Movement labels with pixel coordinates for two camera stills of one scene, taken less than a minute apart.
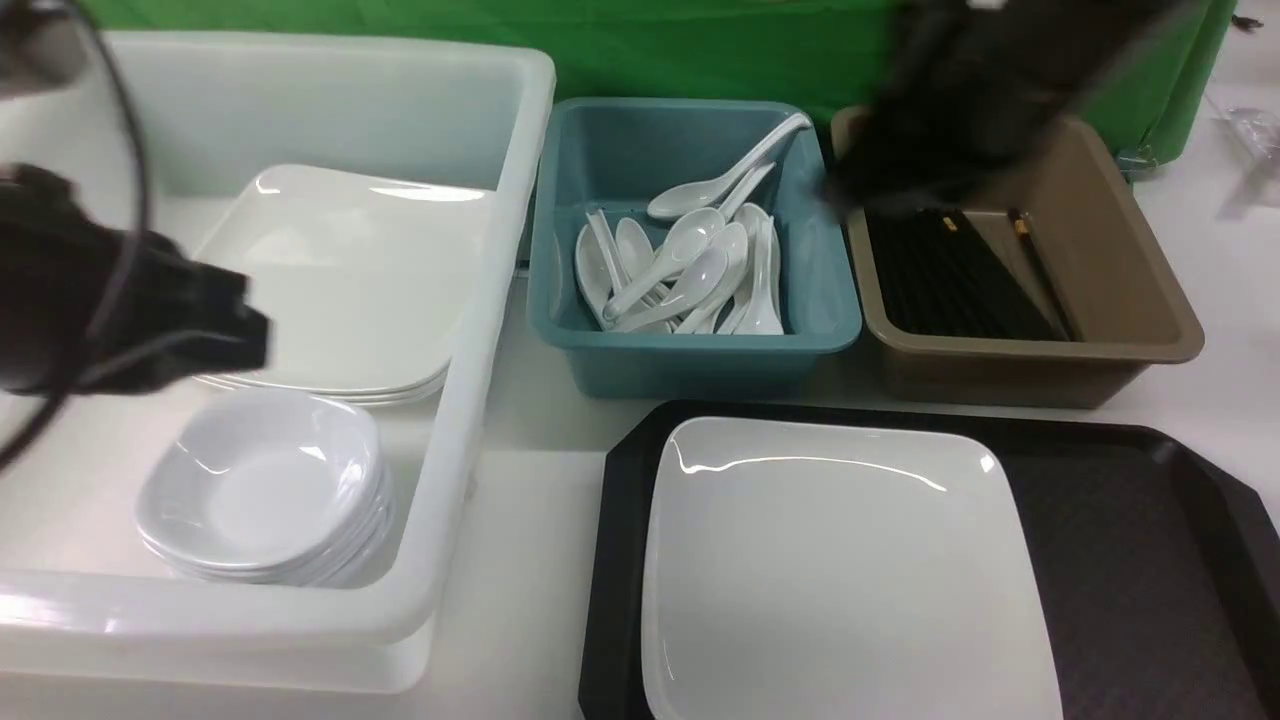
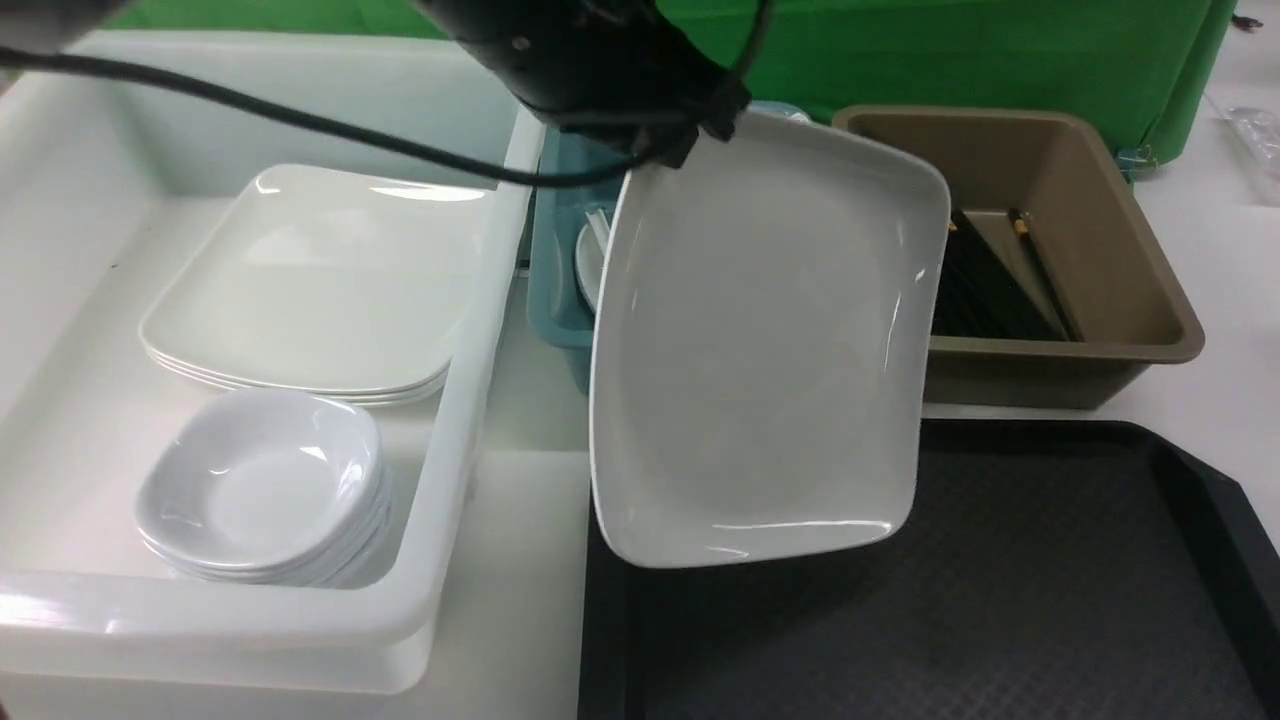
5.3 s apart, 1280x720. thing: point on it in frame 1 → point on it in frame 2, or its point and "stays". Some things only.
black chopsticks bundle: x=932 y=277 stays
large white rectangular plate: x=822 y=571 → x=759 y=347
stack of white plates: x=363 y=282 stays
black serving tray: x=1158 y=567 stays
